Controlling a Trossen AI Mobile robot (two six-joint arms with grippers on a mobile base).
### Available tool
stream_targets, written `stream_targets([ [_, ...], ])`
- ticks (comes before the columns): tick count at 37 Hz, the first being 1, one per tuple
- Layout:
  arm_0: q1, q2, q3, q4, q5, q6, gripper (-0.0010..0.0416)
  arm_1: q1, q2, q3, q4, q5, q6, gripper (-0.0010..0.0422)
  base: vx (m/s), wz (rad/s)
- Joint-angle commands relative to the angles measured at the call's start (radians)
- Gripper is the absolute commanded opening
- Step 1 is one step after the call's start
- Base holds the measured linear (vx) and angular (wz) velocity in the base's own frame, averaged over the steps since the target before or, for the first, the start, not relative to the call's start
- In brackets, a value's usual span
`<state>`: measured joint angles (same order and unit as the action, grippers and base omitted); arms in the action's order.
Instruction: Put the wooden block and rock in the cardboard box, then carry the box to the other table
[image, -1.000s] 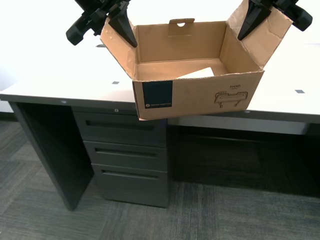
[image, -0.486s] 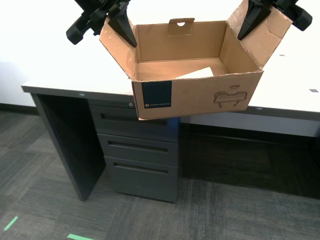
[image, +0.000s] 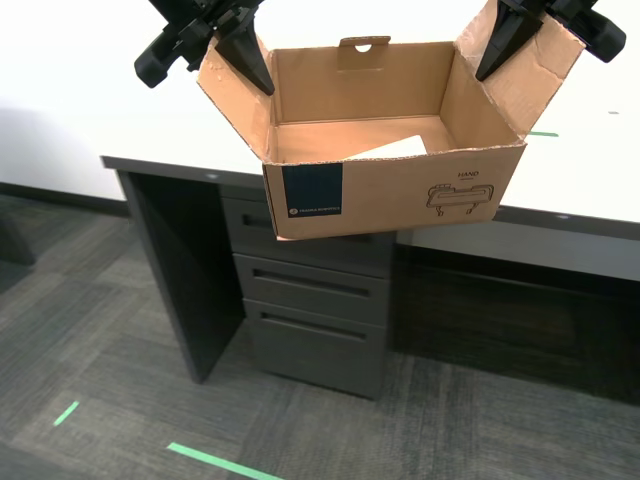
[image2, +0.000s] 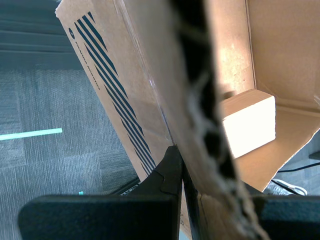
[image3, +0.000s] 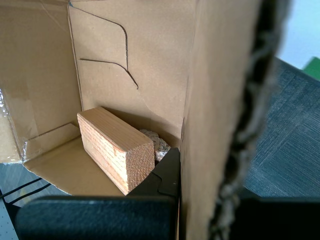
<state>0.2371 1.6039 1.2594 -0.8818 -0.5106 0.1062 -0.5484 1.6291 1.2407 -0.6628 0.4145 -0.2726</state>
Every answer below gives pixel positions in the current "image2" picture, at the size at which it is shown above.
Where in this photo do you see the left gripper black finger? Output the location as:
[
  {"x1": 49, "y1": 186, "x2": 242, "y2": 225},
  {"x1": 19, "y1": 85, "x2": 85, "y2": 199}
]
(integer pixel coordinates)
[
  {"x1": 17, "y1": 146, "x2": 184, "y2": 240},
  {"x1": 183, "y1": 173, "x2": 320, "y2": 240}
]

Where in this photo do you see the light wooden block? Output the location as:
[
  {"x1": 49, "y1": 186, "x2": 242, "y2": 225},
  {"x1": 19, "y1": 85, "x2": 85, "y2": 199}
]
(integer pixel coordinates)
[{"x1": 219, "y1": 89, "x2": 277, "y2": 160}]

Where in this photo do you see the brown cardboard box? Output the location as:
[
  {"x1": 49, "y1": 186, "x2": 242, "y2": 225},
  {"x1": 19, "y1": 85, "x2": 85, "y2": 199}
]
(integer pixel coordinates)
[{"x1": 54, "y1": 0, "x2": 320, "y2": 240}]

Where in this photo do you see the teal floor tape strip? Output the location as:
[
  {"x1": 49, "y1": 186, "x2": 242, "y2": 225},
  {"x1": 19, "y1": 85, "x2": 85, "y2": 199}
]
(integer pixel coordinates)
[{"x1": 0, "y1": 127, "x2": 63, "y2": 142}]

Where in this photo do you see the thin black cable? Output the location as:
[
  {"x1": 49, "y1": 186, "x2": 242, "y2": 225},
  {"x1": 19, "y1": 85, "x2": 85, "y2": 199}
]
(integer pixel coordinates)
[{"x1": 279, "y1": 161, "x2": 320, "y2": 174}]

